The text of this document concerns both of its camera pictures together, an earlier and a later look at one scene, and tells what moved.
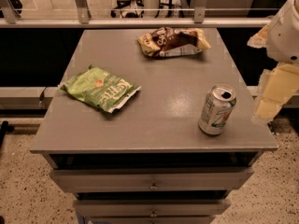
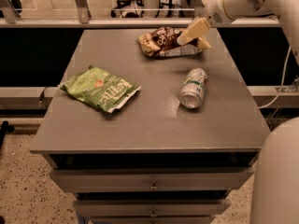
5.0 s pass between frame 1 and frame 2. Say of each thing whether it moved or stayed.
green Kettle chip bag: stayed
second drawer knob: stayed
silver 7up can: moved
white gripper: moved
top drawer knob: stayed
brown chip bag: stayed
